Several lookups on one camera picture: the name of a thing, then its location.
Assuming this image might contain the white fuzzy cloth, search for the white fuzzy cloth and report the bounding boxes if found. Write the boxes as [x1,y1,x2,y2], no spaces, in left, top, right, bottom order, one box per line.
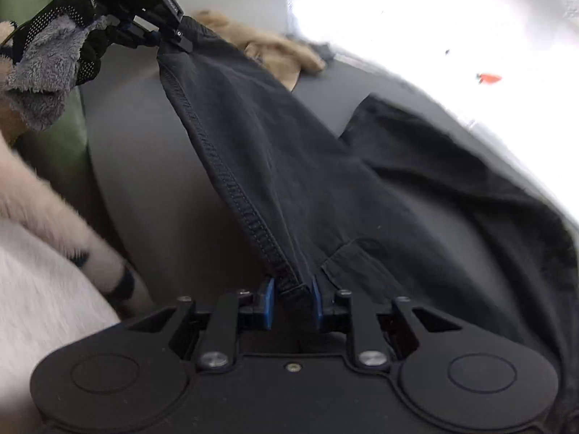
[0,215,124,434]

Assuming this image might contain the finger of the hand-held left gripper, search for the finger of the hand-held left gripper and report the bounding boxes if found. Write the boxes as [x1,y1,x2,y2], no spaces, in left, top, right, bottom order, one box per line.
[130,8,196,53]
[102,22,162,50]

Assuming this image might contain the green cloth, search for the green cloth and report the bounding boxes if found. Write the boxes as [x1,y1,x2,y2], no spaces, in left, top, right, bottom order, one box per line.
[0,0,94,222]

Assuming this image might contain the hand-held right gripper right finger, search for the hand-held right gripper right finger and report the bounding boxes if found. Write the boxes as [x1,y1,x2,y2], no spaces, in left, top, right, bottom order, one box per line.
[310,276,463,369]

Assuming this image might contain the cream fuzzy striped cloth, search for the cream fuzzy striped cloth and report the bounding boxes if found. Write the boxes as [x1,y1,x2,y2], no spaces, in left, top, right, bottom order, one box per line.
[0,135,153,318]

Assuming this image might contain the beige cloth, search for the beige cloth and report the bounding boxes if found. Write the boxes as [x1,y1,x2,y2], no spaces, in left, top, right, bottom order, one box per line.
[194,8,327,92]

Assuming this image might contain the grey bed sheet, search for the grey bed sheet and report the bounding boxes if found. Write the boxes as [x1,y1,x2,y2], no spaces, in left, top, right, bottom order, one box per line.
[80,45,457,322]

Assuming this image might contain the person's left hand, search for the person's left hand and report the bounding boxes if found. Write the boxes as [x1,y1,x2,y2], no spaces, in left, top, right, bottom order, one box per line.
[0,0,110,86]

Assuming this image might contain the black pants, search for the black pants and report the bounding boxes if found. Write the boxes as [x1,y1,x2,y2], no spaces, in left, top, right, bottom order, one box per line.
[156,13,579,421]

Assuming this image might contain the white printed blanket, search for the white printed blanket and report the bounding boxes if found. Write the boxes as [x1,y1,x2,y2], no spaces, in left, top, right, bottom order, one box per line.
[288,0,579,227]

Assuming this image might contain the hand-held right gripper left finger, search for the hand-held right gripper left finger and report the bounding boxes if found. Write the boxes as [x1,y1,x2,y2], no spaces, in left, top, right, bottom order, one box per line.
[123,277,276,371]

